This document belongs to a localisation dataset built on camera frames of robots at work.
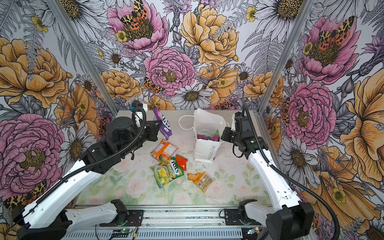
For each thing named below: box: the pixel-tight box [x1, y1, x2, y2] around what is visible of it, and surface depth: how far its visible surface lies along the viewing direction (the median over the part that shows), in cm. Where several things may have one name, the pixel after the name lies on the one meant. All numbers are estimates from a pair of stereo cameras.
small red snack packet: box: [175, 154, 188, 171], surface depth 94 cm
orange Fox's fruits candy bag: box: [150, 138, 179, 163], surface depth 97 cm
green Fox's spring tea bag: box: [150, 156, 185, 189], surface depth 89 cm
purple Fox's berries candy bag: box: [153, 108, 172, 140], surface depth 65 cm
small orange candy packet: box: [187, 171, 206, 184], surface depth 89 cm
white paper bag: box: [178, 108, 230, 163], surface depth 84 cm
